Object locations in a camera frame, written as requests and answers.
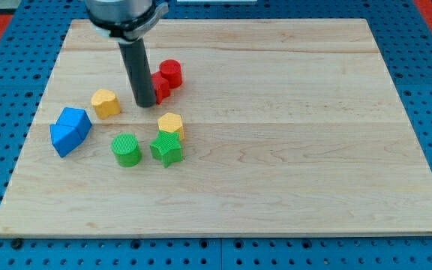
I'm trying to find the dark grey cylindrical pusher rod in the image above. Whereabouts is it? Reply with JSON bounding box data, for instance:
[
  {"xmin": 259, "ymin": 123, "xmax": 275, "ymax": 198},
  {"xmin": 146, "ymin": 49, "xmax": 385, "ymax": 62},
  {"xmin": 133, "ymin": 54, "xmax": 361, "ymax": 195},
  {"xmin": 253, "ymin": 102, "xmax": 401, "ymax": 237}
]
[{"xmin": 118, "ymin": 39, "xmax": 156, "ymax": 108}]

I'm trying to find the red angular block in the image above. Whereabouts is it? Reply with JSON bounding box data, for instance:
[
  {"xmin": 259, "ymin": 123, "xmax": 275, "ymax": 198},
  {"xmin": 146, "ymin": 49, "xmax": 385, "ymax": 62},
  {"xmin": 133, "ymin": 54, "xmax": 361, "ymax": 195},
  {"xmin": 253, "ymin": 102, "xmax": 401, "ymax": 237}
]
[{"xmin": 151, "ymin": 71, "xmax": 170, "ymax": 104}]

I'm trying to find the green circle block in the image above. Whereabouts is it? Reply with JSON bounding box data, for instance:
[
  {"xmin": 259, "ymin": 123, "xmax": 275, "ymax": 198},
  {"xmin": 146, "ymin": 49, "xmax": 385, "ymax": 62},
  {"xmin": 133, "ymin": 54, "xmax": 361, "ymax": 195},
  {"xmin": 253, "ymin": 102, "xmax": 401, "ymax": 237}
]
[{"xmin": 111, "ymin": 133, "xmax": 142, "ymax": 167}]

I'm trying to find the yellow heart block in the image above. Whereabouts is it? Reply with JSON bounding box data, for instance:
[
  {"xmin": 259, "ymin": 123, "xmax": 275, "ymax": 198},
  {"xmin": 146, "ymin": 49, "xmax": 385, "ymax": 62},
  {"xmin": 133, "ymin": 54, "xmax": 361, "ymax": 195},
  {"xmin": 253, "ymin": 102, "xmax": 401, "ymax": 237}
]
[{"xmin": 91, "ymin": 88, "xmax": 122, "ymax": 119}]

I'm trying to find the blue triangular block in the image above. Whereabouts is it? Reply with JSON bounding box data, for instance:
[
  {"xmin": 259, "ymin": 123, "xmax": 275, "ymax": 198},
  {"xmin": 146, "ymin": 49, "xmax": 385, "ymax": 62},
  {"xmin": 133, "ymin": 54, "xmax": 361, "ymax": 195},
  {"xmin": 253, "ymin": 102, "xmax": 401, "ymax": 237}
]
[{"xmin": 49, "ymin": 124, "xmax": 83, "ymax": 158}]

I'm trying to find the light wooden board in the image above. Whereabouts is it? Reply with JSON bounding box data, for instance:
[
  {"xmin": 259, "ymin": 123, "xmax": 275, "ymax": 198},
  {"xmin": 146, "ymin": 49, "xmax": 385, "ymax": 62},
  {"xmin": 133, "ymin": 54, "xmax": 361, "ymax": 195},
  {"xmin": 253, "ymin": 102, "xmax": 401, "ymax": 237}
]
[{"xmin": 0, "ymin": 19, "xmax": 432, "ymax": 239}]

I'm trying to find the blue cube block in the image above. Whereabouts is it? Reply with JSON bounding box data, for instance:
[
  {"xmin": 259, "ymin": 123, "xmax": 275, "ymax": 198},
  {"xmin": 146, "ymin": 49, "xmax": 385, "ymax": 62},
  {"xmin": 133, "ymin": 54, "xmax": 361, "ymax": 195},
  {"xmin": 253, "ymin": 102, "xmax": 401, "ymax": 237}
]
[{"xmin": 56, "ymin": 107, "xmax": 92, "ymax": 140}]

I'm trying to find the green star block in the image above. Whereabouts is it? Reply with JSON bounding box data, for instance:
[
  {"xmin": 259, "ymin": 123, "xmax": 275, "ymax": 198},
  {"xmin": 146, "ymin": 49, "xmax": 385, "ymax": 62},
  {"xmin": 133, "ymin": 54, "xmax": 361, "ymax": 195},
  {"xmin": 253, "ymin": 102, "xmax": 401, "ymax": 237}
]
[{"xmin": 150, "ymin": 130, "xmax": 183, "ymax": 168}]

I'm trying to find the red cylinder block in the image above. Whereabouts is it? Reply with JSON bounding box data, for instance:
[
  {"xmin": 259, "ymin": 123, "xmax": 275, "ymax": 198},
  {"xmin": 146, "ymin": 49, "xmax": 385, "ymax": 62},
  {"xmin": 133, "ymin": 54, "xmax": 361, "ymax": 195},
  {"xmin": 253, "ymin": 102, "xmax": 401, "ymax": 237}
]
[{"xmin": 159, "ymin": 59, "xmax": 183, "ymax": 89}]

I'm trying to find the yellow hexagon block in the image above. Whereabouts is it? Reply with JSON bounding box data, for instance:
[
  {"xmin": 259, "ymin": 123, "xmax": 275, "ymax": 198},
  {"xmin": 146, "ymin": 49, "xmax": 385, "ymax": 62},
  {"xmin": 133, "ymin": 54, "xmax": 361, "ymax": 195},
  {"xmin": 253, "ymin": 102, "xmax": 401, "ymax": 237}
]
[{"xmin": 157, "ymin": 112, "xmax": 185, "ymax": 140}]

